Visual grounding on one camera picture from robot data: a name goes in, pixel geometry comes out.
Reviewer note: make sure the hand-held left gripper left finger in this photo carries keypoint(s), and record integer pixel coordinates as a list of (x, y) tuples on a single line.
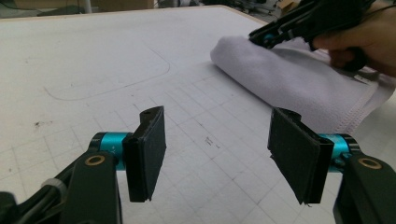
[(146, 161)]

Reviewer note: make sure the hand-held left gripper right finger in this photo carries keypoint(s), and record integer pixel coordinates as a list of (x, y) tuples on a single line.
[(295, 155)]

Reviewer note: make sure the lavender printed towel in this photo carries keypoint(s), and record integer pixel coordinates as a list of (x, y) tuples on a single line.
[(295, 81)]

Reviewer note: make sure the large open cardboard box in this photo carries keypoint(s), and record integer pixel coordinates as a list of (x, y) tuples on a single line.
[(288, 3)]

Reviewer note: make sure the white grid mat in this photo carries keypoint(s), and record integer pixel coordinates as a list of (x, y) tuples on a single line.
[(93, 62)]

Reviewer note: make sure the white metal stand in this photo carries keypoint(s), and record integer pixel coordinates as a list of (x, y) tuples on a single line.
[(88, 5)]

